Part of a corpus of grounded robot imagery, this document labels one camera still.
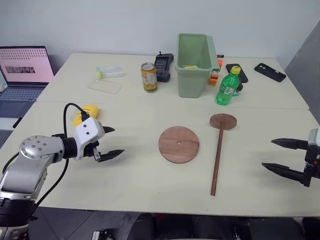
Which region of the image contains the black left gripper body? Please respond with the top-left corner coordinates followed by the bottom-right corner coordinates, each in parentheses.
top-left (81, 139), bottom-right (102, 163)

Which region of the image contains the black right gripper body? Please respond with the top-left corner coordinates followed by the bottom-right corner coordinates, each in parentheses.
top-left (304, 144), bottom-right (320, 180)

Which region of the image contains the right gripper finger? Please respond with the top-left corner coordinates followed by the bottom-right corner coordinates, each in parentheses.
top-left (270, 137), bottom-right (309, 151)
top-left (261, 162), bottom-right (312, 188)

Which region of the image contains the round wooden disc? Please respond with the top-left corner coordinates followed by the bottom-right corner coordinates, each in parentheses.
top-left (158, 125), bottom-right (201, 165)

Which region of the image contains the wooden rod with disc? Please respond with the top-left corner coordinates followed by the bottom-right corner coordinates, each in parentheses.
top-left (209, 113), bottom-right (238, 197)

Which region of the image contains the yellow plush toy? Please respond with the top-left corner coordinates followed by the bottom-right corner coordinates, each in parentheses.
top-left (72, 104), bottom-right (100, 127)

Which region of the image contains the clear plastic lid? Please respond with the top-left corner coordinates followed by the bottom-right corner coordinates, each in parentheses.
top-left (87, 79), bottom-right (124, 96)

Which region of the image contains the clear tube with green cap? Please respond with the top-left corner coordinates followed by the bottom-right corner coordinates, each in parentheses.
top-left (95, 65), bottom-right (122, 73)
top-left (97, 71), bottom-right (125, 79)

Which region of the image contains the orange drink can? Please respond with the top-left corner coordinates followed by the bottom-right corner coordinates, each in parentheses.
top-left (140, 62), bottom-right (159, 94)

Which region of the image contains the grey partition panel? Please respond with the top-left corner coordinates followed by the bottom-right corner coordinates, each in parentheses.
top-left (284, 24), bottom-right (320, 126)

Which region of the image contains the black phone case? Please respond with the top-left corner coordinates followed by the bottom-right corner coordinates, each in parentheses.
top-left (253, 62), bottom-right (287, 83)

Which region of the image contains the black phone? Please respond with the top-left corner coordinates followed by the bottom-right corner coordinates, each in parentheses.
top-left (225, 63), bottom-right (249, 84)

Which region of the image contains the green soda bottle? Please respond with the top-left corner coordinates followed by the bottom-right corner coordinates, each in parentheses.
top-left (215, 65), bottom-right (242, 106)

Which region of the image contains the black handheld controller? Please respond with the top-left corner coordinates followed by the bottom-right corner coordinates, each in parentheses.
top-left (154, 50), bottom-right (175, 83)

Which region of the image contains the green plastic bin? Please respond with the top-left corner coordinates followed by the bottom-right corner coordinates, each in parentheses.
top-left (174, 32), bottom-right (220, 99)

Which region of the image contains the orange green block stack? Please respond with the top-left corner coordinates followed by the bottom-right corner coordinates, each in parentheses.
top-left (207, 66), bottom-right (222, 87)

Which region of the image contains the open laptop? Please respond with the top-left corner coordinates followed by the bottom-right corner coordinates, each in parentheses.
top-left (0, 45), bottom-right (55, 119)

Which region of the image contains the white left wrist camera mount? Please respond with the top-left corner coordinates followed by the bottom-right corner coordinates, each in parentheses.
top-left (73, 116), bottom-right (106, 161)

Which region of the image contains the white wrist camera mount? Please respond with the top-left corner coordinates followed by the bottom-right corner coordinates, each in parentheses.
top-left (308, 127), bottom-right (320, 147)
top-left (73, 116), bottom-right (106, 161)

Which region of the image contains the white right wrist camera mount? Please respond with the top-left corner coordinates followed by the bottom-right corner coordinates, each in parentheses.
top-left (308, 127), bottom-right (320, 147)

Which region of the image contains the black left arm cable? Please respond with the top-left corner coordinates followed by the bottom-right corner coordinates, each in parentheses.
top-left (32, 102), bottom-right (90, 208)

